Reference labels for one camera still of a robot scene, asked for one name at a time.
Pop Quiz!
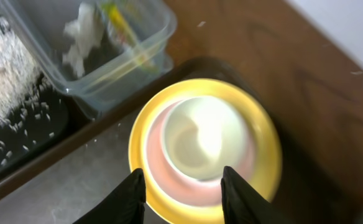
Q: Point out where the green yellow snack wrapper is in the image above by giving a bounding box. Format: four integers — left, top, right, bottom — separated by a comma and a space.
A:
99, 1, 157, 72

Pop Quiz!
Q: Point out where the pink bowl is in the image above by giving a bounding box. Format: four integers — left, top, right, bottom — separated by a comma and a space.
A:
144, 100, 255, 207

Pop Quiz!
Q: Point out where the cream white cup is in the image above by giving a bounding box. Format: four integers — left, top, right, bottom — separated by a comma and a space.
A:
161, 96, 255, 182

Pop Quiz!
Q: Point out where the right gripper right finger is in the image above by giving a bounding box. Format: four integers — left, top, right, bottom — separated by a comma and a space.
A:
221, 166, 290, 224

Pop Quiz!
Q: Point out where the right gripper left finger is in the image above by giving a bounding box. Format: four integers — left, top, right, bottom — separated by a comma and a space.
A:
74, 168, 146, 224

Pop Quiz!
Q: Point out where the dark brown serving tray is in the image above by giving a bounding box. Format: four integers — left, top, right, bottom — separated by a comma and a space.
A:
0, 57, 355, 223

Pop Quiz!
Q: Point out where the clear plastic waste bin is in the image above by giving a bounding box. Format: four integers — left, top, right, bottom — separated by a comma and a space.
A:
0, 0, 177, 119

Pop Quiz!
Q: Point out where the black plastic tray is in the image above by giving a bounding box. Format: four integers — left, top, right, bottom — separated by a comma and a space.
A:
0, 0, 70, 187

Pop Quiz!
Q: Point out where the yellow plate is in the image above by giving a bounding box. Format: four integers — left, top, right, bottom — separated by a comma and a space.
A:
128, 78, 282, 224

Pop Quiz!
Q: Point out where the white tissue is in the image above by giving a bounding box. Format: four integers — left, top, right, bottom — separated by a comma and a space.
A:
62, 2, 104, 79

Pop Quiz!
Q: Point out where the rice pile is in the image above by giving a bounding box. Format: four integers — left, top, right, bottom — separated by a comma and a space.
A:
0, 11, 57, 169

